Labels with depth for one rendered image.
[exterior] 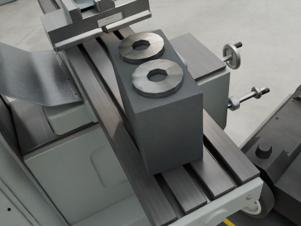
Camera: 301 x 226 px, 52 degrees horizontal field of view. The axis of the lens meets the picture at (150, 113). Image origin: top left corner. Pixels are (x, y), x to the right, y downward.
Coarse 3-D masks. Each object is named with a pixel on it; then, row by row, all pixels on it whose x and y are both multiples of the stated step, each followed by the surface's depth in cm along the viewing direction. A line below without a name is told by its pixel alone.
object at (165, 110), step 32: (160, 32) 65; (128, 64) 59; (160, 64) 55; (128, 96) 53; (160, 96) 51; (192, 96) 51; (160, 128) 54; (192, 128) 57; (160, 160) 60; (192, 160) 64
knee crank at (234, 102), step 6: (252, 90) 134; (258, 90) 132; (264, 90) 134; (234, 96) 130; (246, 96) 132; (252, 96) 133; (258, 96) 132; (228, 102) 131; (234, 102) 129; (240, 102) 131; (228, 108) 130; (234, 108) 129
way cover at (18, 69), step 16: (0, 48) 100; (16, 48) 106; (0, 64) 92; (16, 64) 98; (32, 64) 104; (48, 64) 106; (64, 64) 107; (0, 80) 85; (16, 80) 90; (32, 80) 95; (48, 80) 98; (64, 80) 100; (16, 96) 84; (32, 96) 88; (48, 96) 92; (64, 96) 93; (80, 96) 94
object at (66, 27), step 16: (64, 0) 98; (128, 0) 102; (144, 0) 103; (48, 16) 102; (64, 16) 100; (80, 16) 96; (96, 16) 99; (112, 16) 101; (128, 16) 104; (144, 16) 105; (48, 32) 95; (64, 32) 97; (80, 32) 100; (96, 32) 101; (64, 48) 99
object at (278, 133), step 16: (288, 112) 111; (272, 128) 107; (288, 128) 107; (256, 144) 101; (272, 144) 100; (288, 144) 102; (256, 160) 97; (272, 160) 96; (288, 160) 99; (272, 176) 95; (288, 176) 97; (272, 192) 98; (288, 192) 93; (288, 208) 97
